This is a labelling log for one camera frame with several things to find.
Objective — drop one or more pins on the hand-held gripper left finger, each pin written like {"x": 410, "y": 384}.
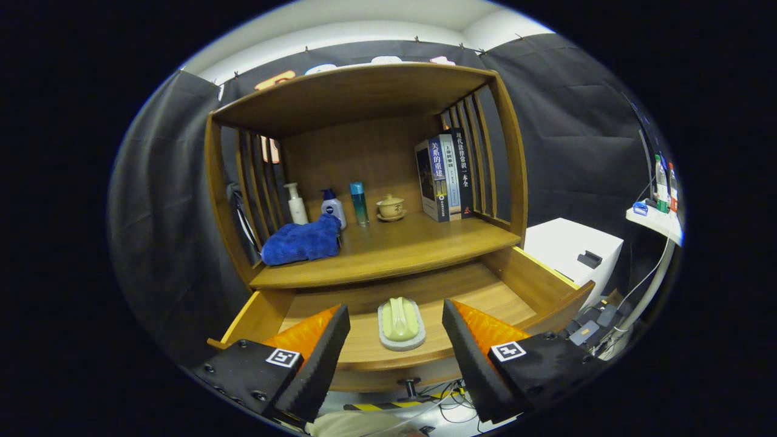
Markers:
{"x": 318, "y": 367}

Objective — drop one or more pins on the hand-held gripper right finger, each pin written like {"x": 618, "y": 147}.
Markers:
{"x": 470, "y": 370}

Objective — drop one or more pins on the wooden drawer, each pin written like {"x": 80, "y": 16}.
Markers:
{"x": 479, "y": 291}

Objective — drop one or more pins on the green and grey soap dish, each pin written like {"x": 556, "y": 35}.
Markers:
{"x": 400, "y": 321}

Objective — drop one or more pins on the wooden countertop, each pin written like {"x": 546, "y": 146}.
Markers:
{"x": 413, "y": 249}

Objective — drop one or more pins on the white drawer unit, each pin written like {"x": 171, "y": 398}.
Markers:
{"x": 564, "y": 243}

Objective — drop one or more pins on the wooden cabinet with slatted shelf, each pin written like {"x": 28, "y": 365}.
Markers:
{"x": 364, "y": 97}

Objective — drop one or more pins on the yellow black floor tape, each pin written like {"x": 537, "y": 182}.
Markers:
{"x": 376, "y": 404}

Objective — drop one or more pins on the dark adapter with orange label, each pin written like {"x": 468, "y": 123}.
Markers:
{"x": 584, "y": 334}

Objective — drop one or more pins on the blue folded towel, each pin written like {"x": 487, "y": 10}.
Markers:
{"x": 300, "y": 243}

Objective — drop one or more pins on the black power adapter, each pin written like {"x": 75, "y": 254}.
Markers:
{"x": 608, "y": 315}

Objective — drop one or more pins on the white lotion bottle blue cap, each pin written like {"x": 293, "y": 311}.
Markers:
{"x": 334, "y": 212}

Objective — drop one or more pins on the white pump bottle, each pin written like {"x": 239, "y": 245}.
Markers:
{"x": 297, "y": 209}

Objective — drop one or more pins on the teal clear bottle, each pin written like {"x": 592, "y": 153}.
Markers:
{"x": 359, "y": 206}

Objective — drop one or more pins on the beige lidded tea cup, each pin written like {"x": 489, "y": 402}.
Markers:
{"x": 391, "y": 209}

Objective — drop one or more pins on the book with pale spine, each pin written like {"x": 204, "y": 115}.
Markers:
{"x": 454, "y": 182}

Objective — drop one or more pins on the book with blue spine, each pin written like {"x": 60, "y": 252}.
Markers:
{"x": 437, "y": 182}

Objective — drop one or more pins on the book with black spine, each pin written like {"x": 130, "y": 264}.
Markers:
{"x": 465, "y": 176}

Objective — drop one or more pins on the small blue object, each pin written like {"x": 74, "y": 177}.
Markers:
{"x": 640, "y": 209}

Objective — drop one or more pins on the white side table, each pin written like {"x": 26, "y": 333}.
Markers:
{"x": 658, "y": 221}

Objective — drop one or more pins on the clear bottle green label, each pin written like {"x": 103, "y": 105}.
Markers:
{"x": 660, "y": 188}

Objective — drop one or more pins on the clear bottle red label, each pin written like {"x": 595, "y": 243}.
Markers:
{"x": 672, "y": 191}

